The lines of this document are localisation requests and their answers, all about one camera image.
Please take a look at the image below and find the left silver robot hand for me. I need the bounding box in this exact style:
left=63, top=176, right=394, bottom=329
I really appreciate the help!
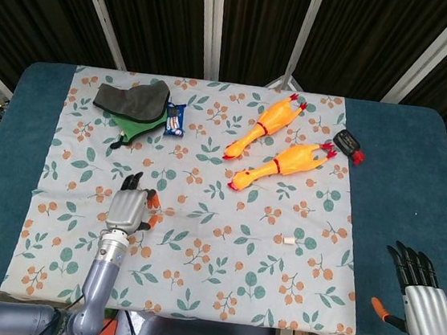
left=103, top=169, right=166, bottom=239

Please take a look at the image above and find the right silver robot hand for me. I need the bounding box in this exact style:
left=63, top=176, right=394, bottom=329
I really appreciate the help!
left=366, top=238, right=447, bottom=335

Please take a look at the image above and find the green cloth with black trim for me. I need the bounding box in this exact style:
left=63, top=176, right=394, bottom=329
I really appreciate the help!
left=108, top=106, right=167, bottom=155

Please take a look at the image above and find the blue cookie packet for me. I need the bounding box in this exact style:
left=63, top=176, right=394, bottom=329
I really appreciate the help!
left=163, top=101, right=189, bottom=139

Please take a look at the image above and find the floral printed tablecloth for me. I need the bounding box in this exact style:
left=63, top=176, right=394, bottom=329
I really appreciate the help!
left=0, top=58, right=384, bottom=335

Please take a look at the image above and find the grey cloth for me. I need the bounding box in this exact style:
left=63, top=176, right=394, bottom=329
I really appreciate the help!
left=91, top=72, right=173, bottom=126

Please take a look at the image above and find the teal table cover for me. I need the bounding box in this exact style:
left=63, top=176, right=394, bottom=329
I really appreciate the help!
left=0, top=56, right=447, bottom=335

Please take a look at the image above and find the larger yellow rubber chicken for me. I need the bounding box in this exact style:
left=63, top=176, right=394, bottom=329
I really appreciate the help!
left=226, top=132, right=339, bottom=203

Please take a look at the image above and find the smaller yellow rubber chicken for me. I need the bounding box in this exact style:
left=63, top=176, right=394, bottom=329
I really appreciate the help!
left=222, top=86, right=310, bottom=170

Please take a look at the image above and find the black bottle with red cap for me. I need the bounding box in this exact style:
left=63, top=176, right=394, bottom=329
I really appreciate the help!
left=330, top=128, right=369, bottom=166

